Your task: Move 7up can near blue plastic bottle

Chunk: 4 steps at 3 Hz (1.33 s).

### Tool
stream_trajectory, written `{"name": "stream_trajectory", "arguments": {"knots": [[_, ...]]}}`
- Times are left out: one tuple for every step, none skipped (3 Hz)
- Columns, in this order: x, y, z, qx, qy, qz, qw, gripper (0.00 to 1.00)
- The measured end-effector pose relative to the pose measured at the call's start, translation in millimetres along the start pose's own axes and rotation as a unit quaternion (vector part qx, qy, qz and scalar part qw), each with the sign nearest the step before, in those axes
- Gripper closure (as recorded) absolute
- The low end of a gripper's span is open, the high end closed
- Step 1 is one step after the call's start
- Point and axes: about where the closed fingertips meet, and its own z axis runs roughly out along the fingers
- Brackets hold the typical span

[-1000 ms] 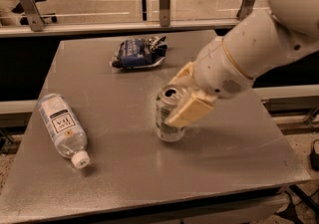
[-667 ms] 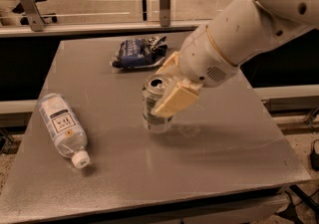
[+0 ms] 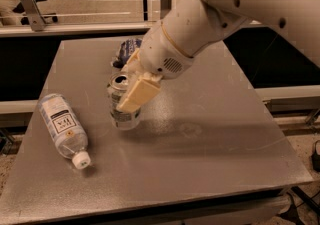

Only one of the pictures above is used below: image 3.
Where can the left metal glass bracket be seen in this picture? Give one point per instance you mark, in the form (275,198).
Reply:
(35,19)

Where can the clear blue plastic water bottle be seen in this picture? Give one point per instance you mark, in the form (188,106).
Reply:
(67,134)

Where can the blue crumpled chip bag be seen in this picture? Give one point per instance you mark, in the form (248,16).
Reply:
(125,51)

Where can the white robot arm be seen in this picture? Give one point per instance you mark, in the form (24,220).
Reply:
(194,24)

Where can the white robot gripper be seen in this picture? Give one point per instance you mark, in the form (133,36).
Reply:
(161,55)

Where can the silver 7up soda can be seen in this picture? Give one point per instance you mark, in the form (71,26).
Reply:
(122,118)

